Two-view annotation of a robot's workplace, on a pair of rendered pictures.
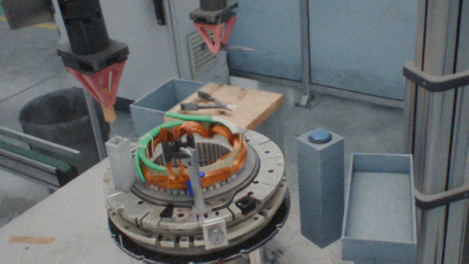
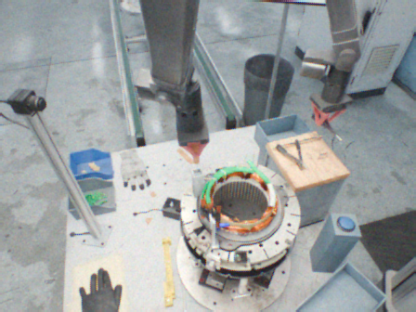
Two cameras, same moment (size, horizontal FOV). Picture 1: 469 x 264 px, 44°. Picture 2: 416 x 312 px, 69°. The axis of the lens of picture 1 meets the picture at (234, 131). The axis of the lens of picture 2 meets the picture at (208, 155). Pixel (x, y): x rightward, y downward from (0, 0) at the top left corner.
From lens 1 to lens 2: 50 cm
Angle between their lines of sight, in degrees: 34
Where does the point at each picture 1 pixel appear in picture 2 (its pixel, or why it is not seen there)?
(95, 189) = (232, 144)
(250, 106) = (320, 170)
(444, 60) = not seen: outside the picture
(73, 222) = (208, 158)
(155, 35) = not seen: hidden behind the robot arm
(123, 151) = (197, 179)
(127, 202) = (188, 205)
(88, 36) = (184, 123)
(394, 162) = (371, 290)
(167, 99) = (286, 124)
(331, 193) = (333, 254)
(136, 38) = not seen: hidden behind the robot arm
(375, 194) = (338, 300)
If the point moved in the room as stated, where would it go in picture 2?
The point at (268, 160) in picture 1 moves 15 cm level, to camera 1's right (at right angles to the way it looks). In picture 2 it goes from (283, 232) to (341, 267)
